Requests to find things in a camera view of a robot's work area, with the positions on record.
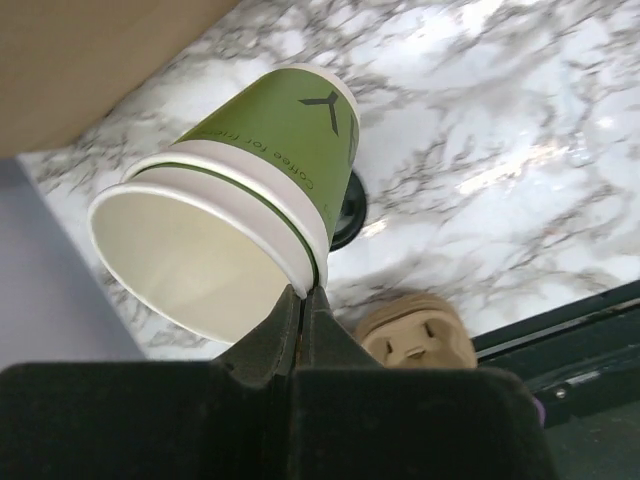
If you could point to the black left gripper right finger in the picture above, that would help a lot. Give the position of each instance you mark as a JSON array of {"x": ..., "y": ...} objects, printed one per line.
[{"x": 323, "y": 342}]

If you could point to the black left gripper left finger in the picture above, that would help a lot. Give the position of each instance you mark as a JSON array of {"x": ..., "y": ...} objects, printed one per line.
[{"x": 255, "y": 359}]

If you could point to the black coffee cup lid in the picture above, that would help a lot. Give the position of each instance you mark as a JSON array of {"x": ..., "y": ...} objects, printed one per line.
[{"x": 352, "y": 214}]

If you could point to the green paper coffee cup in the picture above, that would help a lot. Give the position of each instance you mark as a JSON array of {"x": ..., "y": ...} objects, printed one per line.
[{"x": 209, "y": 231}]

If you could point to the brown cardboard cup carrier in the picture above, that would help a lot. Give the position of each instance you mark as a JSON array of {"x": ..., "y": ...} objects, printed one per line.
[{"x": 417, "y": 331}]

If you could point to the brown paper bag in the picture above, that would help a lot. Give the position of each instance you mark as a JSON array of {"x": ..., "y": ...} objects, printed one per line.
[{"x": 65, "y": 64}]

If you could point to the black mounting base rail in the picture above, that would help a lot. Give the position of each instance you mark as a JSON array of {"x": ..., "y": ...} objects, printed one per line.
[{"x": 577, "y": 360}]

